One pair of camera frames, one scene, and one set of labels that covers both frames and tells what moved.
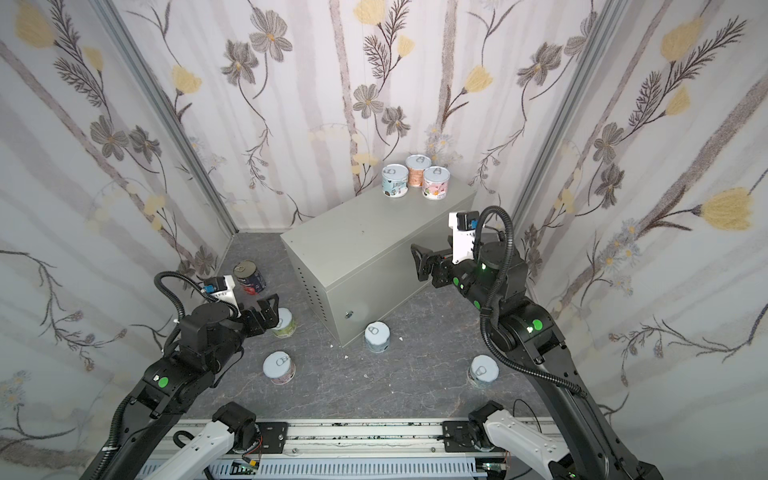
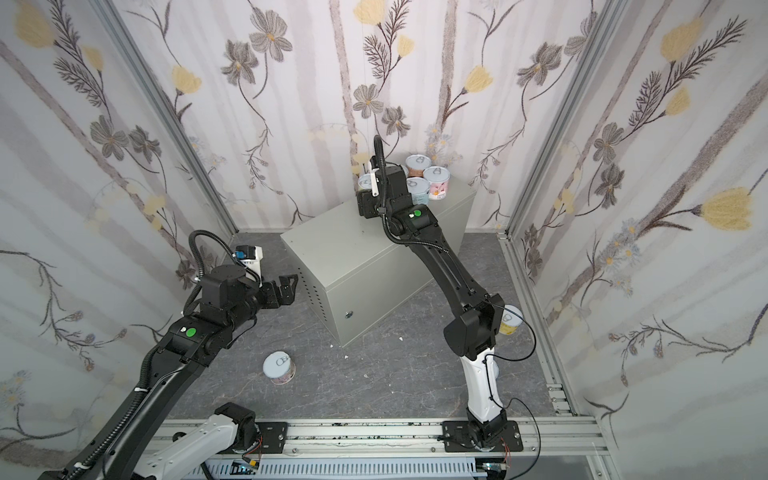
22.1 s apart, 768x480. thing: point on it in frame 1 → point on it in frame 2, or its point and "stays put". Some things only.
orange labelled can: x=416 y=165 stays put
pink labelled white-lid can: x=279 y=367 stays put
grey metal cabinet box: x=355 y=264 stays put
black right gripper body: x=437 y=266 → x=369 y=202
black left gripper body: x=255 y=315 → x=274 y=291
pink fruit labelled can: x=435 y=182 stays put
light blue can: x=377 y=336 → x=419 y=187
